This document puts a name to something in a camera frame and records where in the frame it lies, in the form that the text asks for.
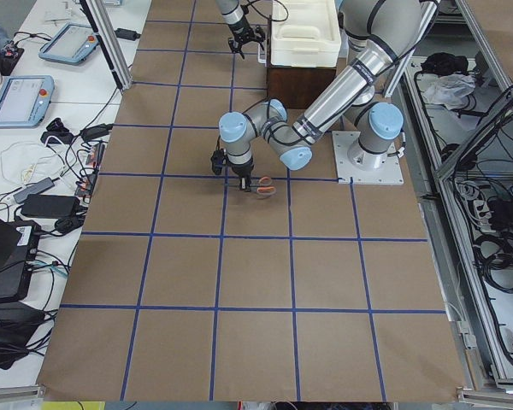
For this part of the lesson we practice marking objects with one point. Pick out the blue teach pendant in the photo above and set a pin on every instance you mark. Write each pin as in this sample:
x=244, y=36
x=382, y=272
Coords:
x=24, y=100
x=72, y=44

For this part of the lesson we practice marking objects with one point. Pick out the dark wooden drawer cabinet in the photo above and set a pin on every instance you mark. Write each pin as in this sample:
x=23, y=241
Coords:
x=297, y=87

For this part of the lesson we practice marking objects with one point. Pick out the wooden drawer with white handle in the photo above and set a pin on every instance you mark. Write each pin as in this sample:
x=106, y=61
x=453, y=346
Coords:
x=262, y=55

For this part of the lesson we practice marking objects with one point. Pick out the upper blue teach pendant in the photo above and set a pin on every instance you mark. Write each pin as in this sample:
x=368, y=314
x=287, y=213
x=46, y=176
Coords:
x=72, y=44

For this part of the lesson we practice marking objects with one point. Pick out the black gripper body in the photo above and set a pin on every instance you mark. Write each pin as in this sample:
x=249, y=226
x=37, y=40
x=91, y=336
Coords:
x=244, y=35
x=242, y=172

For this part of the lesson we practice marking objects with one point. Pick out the lower blue teach pendant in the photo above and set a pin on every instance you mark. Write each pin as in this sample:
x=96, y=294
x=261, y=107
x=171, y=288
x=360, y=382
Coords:
x=24, y=100

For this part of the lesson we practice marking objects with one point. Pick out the orange handled scissors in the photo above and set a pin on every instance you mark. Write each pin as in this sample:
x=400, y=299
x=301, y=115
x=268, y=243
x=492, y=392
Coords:
x=262, y=187

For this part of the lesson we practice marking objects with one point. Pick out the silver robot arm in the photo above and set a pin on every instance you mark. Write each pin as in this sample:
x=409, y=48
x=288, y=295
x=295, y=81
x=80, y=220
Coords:
x=381, y=34
x=234, y=15

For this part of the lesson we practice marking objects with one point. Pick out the aluminium frame post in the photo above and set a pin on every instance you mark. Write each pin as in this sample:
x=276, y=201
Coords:
x=101, y=25

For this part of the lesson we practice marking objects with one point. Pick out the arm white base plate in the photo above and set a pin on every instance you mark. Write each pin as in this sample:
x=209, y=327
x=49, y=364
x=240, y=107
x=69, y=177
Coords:
x=356, y=166

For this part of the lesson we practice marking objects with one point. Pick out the cream plastic tray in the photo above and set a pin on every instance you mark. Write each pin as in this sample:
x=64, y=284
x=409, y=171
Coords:
x=304, y=33

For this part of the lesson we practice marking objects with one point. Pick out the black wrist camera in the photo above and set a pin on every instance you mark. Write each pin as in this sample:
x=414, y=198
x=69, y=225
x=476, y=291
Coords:
x=218, y=161

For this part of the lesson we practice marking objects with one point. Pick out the black power adapter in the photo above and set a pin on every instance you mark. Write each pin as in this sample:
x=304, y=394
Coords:
x=127, y=34

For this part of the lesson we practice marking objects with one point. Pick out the black laptop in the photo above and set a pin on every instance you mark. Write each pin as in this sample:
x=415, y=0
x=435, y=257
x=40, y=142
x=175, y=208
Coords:
x=18, y=247

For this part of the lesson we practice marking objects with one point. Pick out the brown paper table mat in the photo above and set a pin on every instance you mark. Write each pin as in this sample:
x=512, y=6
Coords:
x=184, y=288

